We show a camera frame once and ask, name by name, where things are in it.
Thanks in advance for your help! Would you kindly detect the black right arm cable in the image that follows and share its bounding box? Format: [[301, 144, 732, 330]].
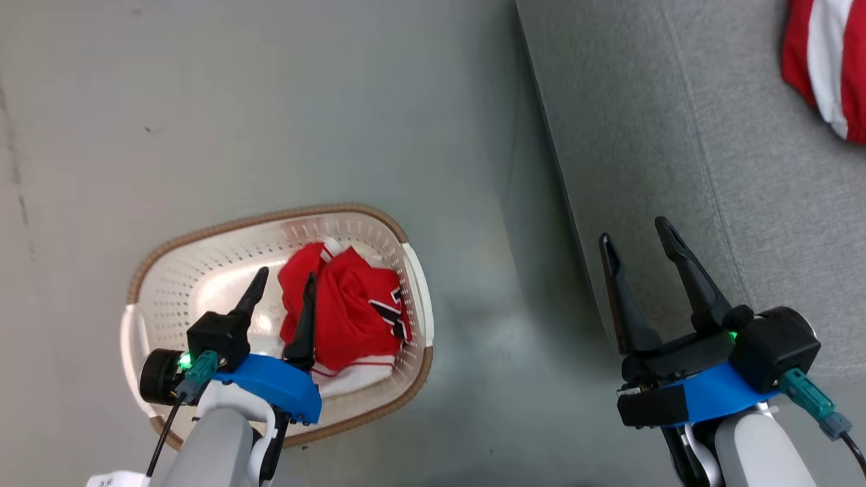
[[839, 432, 866, 476]]

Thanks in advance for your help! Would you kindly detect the white paper label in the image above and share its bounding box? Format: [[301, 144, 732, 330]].
[[86, 469, 152, 487]]

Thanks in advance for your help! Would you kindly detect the red white striped garment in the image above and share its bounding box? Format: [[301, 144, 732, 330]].
[[781, 0, 866, 145]]

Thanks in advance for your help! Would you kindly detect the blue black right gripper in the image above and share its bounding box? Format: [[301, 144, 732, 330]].
[[598, 216, 786, 429]]

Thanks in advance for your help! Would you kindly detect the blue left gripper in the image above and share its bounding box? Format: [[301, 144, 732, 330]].
[[212, 266, 323, 426]]

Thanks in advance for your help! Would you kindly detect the red jersey with black print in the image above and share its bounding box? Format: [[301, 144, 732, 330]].
[[277, 241, 414, 397]]

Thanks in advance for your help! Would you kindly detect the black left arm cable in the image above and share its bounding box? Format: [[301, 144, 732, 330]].
[[145, 392, 188, 478]]

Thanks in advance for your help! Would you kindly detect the teal right camera connector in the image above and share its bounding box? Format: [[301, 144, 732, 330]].
[[779, 368, 854, 442]]

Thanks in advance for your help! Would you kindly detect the teal camera connector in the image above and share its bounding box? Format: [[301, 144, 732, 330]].
[[779, 368, 854, 442], [174, 350, 221, 404]]

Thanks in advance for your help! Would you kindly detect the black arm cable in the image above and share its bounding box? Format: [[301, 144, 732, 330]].
[[145, 392, 188, 478], [839, 432, 866, 476]]

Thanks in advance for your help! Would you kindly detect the grey fabric sofa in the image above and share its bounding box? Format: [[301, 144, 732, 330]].
[[515, 0, 866, 487]]

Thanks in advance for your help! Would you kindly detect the teal left camera connector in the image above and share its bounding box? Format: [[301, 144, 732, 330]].
[[174, 350, 221, 404]]

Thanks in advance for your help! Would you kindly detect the beige perforated laundry basket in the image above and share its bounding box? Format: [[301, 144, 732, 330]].
[[120, 202, 435, 451]]

